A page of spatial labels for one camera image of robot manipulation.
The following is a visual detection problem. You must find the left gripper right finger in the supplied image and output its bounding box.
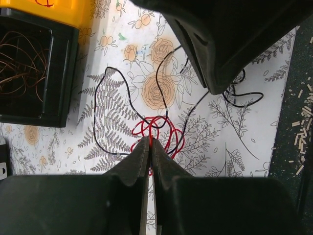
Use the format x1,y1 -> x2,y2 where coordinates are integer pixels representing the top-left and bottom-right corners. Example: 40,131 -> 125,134
150,140 -> 303,235

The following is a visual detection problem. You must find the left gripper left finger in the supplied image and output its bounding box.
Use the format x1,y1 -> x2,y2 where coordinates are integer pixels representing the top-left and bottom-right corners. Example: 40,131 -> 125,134
0,137 -> 150,235

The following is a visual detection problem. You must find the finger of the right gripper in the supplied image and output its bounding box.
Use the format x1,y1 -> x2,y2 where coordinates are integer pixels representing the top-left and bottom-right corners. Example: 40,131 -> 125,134
134,0 -> 313,95

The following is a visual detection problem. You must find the long black thin wire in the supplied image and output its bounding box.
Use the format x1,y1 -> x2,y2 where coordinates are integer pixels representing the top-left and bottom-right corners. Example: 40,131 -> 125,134
93,45 -> 264,156

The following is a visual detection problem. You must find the red wire bundle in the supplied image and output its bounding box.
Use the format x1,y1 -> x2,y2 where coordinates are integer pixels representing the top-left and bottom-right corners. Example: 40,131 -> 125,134
131,116 -> 184,177

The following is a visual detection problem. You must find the grey brown thin wire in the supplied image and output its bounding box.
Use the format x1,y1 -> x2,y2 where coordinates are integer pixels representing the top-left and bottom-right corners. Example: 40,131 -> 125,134
0,30 -> 50,102

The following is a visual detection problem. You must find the floral table mat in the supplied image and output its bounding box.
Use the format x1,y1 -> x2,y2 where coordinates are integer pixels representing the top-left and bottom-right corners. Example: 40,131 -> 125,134
7,0 -> 284,234

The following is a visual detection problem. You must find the black poker chip case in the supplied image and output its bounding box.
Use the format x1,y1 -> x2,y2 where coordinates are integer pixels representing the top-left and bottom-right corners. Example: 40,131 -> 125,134
0,136 -> 12,181

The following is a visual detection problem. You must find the yellow bin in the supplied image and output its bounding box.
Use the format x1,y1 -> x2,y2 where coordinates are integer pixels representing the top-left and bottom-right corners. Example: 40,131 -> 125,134
0,0 -> 92,28

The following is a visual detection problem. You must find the left black bin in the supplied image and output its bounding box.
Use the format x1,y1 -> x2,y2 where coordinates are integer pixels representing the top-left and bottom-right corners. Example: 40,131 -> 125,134
0,8 -> 79,127

